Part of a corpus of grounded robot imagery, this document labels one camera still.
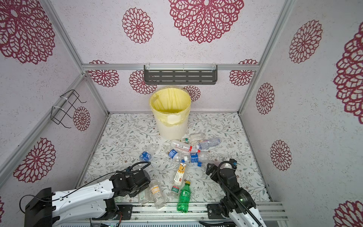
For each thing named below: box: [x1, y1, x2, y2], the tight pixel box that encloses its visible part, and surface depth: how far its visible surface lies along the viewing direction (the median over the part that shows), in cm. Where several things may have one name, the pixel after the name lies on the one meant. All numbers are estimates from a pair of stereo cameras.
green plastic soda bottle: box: [176, 180, 191, 214], surface depth 76 cm
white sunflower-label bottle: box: [173, 159, 187, 187], surface depth 83 cm
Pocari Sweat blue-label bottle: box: [139, 151, 152, 162], surface depth 91 cm
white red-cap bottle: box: [171, 139, 201, 154], surface depth 97 cm
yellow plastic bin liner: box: [149, 87, 192, 127], surface depth 97 cm
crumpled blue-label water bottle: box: [165, 148, 191, 164], surface depth 93 cm
